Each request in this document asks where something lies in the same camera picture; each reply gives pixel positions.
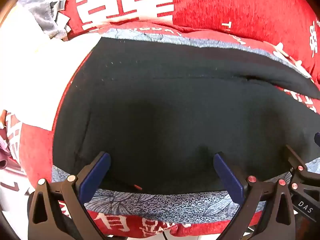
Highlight blue-grey patterned cloth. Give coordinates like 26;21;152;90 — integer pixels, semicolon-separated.
51;28;320;224

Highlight black pants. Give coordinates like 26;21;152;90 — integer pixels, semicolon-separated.
52;37;320;195

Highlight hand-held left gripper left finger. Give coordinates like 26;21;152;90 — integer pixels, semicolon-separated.
27;151;111;240

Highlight red printed blanket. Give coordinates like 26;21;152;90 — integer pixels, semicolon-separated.
0;0;320;238

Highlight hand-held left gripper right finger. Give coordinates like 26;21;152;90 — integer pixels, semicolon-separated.
213;152;297;240

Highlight maroon cloth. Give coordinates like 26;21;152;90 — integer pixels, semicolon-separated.
0;127;13;170

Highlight grey cloth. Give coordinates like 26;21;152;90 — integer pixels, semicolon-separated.
17;0;72;40

